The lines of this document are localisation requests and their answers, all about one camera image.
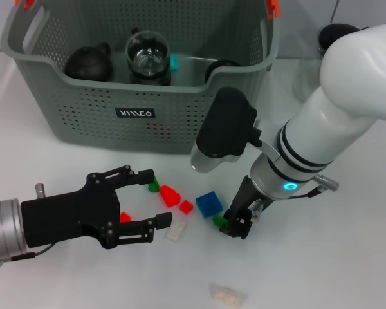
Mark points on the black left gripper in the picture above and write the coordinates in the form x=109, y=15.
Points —
x=67, y=217

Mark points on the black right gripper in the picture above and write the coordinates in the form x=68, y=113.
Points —
x=244, y=202

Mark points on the green toy brick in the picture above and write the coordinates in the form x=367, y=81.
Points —
x=218, y=221
x=153, y=186

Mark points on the blue square plate brick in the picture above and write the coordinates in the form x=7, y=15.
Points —
x=209, y=204

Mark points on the glass teacup with black holder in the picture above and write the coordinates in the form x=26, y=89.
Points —
x=146, y=48
x=167, y=78
x=218, y=66

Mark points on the teal square plate brick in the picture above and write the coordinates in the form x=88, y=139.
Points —
x=174, y=62

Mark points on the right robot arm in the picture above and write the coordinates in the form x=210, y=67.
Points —
x=341, y=112

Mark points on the grey-green perforated storage bin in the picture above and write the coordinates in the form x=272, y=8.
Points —
x=180, y=128

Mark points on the large red sloped brick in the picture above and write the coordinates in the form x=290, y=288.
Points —
x=168, y=196

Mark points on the small red square brick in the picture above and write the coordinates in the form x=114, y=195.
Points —
x=186, y=207
x=125, y=217

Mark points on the white flat plate brick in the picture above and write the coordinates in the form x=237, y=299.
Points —
x=175, y=231

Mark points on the black round teapot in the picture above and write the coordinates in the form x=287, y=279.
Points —
x=87, y=64

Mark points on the glass pitcher with black lid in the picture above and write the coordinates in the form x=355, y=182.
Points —
x=334, y=33

